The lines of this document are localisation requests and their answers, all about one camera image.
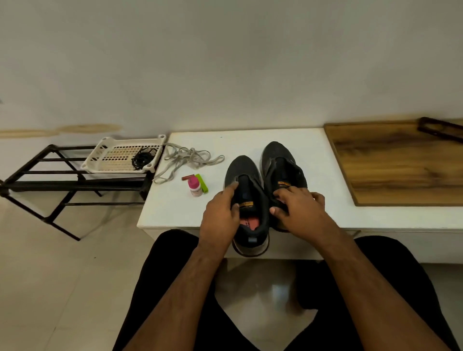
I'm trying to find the person's left hand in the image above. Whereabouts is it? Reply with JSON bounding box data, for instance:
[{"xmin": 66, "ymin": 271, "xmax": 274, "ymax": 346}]
[{"xmin": 198, "ymin": 181, "xmax": 242, "ymax": 257}]

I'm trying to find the person's right hand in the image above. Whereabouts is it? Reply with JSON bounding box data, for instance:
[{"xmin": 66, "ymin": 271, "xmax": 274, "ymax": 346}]
[{"xmin": 268, "ymin": 185, "xmax": 342, "ymax": 248}]

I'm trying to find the dark sneaker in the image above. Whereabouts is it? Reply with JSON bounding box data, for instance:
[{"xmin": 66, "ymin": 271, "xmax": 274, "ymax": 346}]
[
  {"xmin": 223, "ymin": 153, "xmax": 274, "ymax": 258},
  {"xmin": 259, "ymin": 139, "xmax": 311, "ymax": 234}
]

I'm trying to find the grey shoelaces bundle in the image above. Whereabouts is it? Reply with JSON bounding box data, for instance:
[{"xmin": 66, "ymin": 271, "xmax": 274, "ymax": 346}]
[{"xmin": 152, "ymin": 142, "xmax": 227, "ymax": 186}]

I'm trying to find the person's left forearm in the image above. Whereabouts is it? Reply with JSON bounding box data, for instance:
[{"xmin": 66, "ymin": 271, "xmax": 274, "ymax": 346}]
[{"xmin": 123, "ymin": 244, "xmax": 229, "ymax": 351}]

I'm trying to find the person's right forearm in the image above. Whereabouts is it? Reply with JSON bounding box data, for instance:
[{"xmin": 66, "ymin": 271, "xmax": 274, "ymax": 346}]
[{"xmin": 313, "ymin": 230, "xmax": 453, "ymax": 351}]

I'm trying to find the pink capped white bottle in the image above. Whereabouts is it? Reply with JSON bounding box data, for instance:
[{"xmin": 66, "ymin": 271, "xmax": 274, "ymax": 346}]
[{"xmin": 187, "ymin": 176, "xmax": 204, "ymax": 198}]

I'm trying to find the green marker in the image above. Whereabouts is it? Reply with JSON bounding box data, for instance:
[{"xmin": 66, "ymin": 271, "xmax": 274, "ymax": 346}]
[{"xmin": 194, "ymin": 172, "xmax": 210, "ymax": 195}]

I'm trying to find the wooden board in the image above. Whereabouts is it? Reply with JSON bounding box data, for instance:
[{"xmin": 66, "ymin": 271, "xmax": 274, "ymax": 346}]
[{"xmin": 323, "ymin": 119, "xmax": 463, "ymax": 208}]

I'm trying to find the white perforated plastic tray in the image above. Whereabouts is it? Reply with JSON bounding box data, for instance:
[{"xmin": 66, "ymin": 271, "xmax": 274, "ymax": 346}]
[{"xmin": 79, "ymin": 134, "xmax": 169, "ymax": 175}]

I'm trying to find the black metal rack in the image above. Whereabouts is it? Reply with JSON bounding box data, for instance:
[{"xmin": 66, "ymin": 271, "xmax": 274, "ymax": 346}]
[{"xmin": 0, "ymin": 142, "xmax": 157, "ymax": 243}]

